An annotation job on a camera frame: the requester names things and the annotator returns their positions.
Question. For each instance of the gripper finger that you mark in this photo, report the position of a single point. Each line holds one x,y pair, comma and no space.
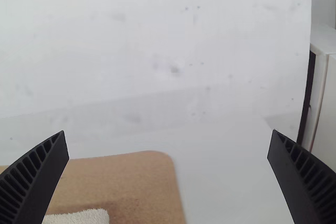
309,182
29,182

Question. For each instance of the pale towel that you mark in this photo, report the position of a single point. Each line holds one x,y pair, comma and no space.
78,217

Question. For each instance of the cork mat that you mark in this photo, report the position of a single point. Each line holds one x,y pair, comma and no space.
118,182

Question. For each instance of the white cabinet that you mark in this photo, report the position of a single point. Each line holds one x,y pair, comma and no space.
321,90

